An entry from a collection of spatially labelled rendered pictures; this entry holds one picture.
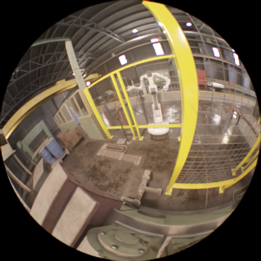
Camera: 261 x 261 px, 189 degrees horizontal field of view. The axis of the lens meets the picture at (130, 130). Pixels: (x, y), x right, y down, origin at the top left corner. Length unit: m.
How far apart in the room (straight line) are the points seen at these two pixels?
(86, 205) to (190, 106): 0.44
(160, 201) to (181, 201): 0.36
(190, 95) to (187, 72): 0.07
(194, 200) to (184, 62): 1.61
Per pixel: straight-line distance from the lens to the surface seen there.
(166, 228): 0.61
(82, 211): 0.31
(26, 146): 10.56
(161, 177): 1.56
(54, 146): 3.94
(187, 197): 1.56
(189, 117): 0.29
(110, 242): 0.34
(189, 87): 0.26
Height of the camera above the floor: 1.48
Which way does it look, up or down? 33 degrees down
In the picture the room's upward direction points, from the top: 21 degrees counter-clockwise
